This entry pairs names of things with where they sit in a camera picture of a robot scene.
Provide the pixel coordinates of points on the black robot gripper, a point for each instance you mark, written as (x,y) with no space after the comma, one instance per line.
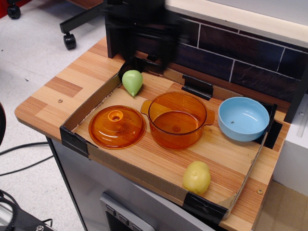
(132,20)

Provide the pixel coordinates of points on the cardboard fence with black tape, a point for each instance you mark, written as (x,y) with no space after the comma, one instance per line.
(240,171)

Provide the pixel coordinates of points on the light blue bowl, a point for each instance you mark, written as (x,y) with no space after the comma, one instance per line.
(242,119)

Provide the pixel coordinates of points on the orange transparent pot lid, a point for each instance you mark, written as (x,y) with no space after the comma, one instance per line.
(117,127)

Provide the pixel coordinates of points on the black chair base with casters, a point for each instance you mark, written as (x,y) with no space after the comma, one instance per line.
(93,9)

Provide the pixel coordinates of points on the yellow plastic potato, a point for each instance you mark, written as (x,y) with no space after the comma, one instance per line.
(197,177)

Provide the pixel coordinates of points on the green plastic pear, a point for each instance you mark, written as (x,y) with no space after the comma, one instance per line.
(132,81)

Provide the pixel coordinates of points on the orange transparent pot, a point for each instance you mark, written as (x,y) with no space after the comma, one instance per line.
(177,119)

